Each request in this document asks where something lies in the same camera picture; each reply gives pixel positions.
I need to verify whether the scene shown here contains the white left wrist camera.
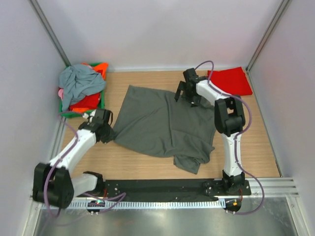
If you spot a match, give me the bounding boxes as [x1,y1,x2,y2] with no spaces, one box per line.
[82,110,95,122]

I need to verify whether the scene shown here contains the orange t shirt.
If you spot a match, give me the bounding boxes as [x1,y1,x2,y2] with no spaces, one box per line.
[82,62,108,80]

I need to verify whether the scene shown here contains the dark grey t shirt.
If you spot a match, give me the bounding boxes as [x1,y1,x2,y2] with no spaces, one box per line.
[113,86,216,174]

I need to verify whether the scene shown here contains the red t shirt in basket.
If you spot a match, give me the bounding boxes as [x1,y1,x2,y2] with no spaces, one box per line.
[69,92,101,110]

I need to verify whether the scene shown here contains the light blue t shirt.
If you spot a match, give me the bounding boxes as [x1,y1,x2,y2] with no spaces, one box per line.
[59,64,106,112]

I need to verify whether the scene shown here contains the pink garment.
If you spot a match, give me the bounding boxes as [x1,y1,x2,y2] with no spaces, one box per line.
[58,88,63,100]

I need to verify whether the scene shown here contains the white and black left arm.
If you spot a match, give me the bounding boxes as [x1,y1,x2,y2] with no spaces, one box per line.
[32,108,114,209]

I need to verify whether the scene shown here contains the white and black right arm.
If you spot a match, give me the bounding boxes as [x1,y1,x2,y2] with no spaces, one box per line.
[175,68,246,195]

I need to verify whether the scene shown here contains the folded red t shirt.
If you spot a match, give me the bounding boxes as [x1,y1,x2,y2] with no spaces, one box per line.
[210,67,253,96]

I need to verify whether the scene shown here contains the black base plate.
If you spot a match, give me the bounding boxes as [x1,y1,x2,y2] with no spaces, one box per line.
[93,178,252,203]

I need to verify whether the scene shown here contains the green plastic basket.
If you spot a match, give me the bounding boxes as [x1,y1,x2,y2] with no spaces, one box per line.
[59,61,106,119]

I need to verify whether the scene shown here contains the slotted white cable duct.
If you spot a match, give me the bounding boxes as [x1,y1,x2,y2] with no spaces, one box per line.
[68,199,226,210]

